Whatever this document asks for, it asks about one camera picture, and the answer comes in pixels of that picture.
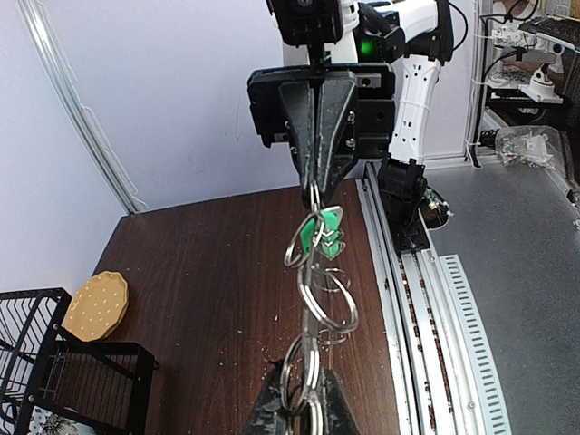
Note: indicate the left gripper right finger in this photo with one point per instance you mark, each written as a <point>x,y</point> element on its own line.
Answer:
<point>337,417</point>

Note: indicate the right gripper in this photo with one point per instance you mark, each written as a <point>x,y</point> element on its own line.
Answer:
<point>355,119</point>

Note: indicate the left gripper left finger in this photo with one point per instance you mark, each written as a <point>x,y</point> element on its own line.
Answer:
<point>268,416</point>

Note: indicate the metal keyring disc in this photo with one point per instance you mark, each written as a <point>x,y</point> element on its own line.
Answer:
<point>330,316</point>

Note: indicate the black wire dish rack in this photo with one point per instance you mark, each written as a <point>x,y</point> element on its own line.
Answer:
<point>104,386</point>

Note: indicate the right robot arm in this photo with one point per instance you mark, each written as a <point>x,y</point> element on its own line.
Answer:
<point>416,39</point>

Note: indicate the yellow dotted plate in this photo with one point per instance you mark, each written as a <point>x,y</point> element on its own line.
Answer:
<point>98,308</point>

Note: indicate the clear bag of hardware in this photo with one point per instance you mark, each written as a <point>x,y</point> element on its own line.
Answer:
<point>532,145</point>

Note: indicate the white black dotted bowl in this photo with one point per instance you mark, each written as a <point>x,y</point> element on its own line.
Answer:
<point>43,422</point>

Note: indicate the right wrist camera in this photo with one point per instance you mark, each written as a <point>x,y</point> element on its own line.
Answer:
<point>316,32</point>

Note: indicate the aluminium front rail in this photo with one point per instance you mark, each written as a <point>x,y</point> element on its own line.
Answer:
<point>482,325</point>

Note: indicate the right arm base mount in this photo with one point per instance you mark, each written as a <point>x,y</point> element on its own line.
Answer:
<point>430,213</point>

